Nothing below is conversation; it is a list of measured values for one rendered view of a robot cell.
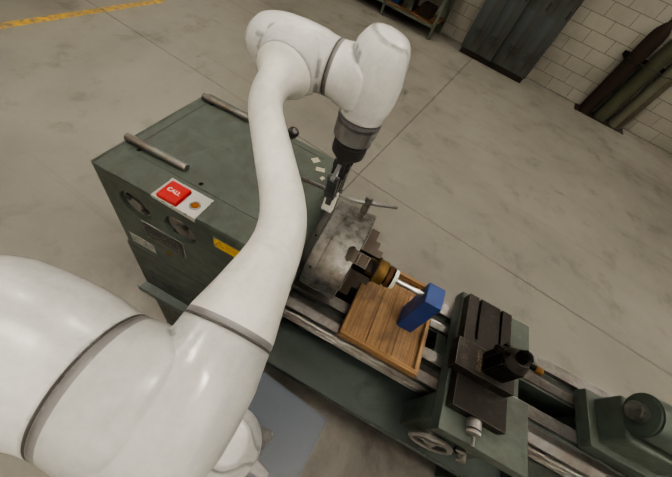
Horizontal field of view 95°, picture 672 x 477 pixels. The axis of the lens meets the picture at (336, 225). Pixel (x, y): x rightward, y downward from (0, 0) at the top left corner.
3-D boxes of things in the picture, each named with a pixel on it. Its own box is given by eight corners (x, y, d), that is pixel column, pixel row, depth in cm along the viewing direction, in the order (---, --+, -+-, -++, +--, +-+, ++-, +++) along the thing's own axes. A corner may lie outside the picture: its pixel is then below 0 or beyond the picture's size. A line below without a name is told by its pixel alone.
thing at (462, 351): (446, 366, 102) (455, 362, 98) (451, 339, 108) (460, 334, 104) (503, 398, 100) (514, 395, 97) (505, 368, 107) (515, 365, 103)
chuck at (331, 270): (299, 303, 104) (328, 240, 84) (333, 247, 128) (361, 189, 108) (322, 316, 103) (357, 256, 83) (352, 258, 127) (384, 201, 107)
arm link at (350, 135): (388, 115, 64) (378, 138, 68) (349, 96, 64) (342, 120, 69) (374, 135, 58) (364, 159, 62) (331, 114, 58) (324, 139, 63)
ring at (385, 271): (367, 268, 98) (393, 282, 97) (377, 248, 104) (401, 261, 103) (358, 281, 105) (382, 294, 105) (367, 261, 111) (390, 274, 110)
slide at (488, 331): (445, 405, 99) (452, 403, 95) (464, 297, 126) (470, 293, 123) (496, 435, 97) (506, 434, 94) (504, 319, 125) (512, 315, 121)
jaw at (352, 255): (342, 259, 102) (343, 259, 90) (350, 246, 102) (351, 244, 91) (372, 276, 101) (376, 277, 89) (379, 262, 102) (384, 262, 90)
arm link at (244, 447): (240, 495, 79) (241, 505, 62) (177, 464, 80) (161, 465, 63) (270, 426, 90) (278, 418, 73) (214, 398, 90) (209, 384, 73)
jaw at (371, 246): (351, 243, 105) (364, 219, 112) (348, 250, 109) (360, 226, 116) (380, 258, 104) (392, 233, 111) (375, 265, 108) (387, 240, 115)
